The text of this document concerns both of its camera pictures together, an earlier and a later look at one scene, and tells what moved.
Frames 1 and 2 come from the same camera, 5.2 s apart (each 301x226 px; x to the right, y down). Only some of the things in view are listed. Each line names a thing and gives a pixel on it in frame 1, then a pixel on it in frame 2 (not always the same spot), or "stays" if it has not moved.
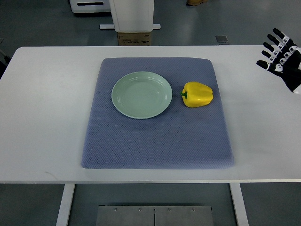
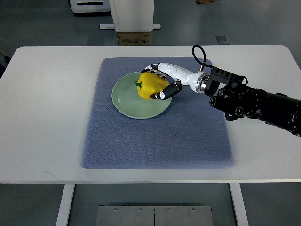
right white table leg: x=239 y=204 stays
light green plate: x=142 y=95 stays
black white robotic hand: x=285 y=61 → x=196 y=80
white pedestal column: x=132 y=15 stays
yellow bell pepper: x=195 y=94 → x=149 y=84
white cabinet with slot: x=90 y=6 stays
